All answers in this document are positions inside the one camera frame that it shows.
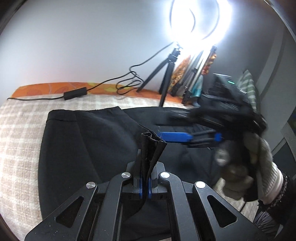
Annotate right dark sleeved forearm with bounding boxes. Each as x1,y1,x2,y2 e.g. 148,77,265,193
253,174,295,241

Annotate small black tripod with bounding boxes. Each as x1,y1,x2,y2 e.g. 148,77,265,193
137,46,181,107

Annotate checkered beige bed cover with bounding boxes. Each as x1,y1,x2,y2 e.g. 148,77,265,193
0,93,262,241

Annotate black light cable with switch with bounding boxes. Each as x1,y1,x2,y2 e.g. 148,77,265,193
6,43,174,102

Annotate colourful hanging cloth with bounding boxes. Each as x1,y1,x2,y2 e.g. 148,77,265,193
169,52,218,107

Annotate black pants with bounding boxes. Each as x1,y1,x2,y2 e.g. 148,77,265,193
38,107,220,240

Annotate right gloved hand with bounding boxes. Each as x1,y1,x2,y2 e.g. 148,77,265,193
215,133,284,205

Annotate bright ring light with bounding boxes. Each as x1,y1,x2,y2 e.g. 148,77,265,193
163,1,233,51

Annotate orange patterned bed sheet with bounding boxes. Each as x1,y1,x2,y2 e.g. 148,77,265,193
10,81,193,105

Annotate folded silver tripod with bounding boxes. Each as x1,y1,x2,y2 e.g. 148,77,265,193
181,46,217,105

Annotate green white patterned pillow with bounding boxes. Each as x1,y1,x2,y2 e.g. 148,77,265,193
237,70,260,113

